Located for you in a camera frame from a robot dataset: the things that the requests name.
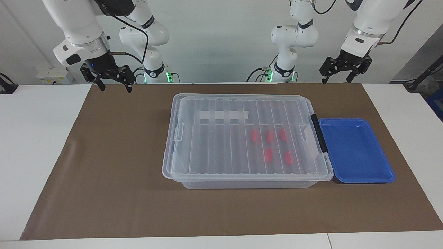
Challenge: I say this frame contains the brown paper table mat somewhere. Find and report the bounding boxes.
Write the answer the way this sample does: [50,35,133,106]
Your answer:
[20,83,443,240]

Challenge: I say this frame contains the black stand leg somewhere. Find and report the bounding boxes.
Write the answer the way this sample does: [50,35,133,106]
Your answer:
[403,55,443,92]

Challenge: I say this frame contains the black clamp mount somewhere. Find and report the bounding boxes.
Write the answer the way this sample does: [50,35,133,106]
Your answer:
[0,72,18,94]

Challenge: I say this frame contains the black base cable bundle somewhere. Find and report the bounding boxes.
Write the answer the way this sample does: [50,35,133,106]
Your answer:
[133,66,146,84]
[246,54,278,83]

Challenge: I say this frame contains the clear plastic storage box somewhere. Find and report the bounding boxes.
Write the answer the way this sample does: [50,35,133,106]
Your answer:
[162,93,334,190]

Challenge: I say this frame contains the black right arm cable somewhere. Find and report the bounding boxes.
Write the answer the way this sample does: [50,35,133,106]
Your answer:
[93,0,150,64]

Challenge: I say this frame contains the white wall socket box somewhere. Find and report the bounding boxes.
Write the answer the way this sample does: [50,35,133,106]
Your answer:
[36,67,70,84]

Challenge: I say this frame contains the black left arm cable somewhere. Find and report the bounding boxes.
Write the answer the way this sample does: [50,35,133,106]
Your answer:
[310,0,423,45]

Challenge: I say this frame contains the blue crate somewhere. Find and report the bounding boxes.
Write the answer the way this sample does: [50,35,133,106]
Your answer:
[426,86,443,122]

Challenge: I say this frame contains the clear ribbed plastic lid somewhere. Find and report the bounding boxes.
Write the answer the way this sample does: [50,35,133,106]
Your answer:
[162,93,334,181]

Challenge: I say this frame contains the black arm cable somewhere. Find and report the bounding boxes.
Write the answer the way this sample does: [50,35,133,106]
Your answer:
[310,0,423,45]
[93,0,150,64]

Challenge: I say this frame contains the black box latch handle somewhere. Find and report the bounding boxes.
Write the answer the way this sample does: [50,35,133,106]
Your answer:
[310,113,328,154]

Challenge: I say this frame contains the blue plastic tray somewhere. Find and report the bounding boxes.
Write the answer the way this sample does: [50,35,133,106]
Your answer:
[318,118,396,184]

